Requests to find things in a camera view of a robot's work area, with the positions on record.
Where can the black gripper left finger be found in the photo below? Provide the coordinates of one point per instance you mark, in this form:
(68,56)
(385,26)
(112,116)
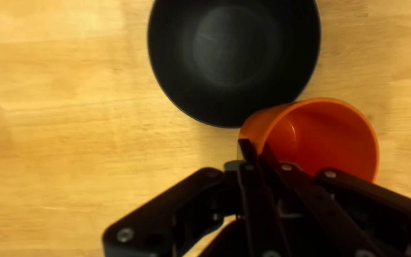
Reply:
(177,211)

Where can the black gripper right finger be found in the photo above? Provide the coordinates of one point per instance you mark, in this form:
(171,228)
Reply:
(348,214)

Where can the orange plastic cup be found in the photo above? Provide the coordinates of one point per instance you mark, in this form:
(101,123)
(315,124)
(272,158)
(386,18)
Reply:
(319,133)

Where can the black bowl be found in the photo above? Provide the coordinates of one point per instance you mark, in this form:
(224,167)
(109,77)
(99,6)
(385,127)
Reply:
(234,57)

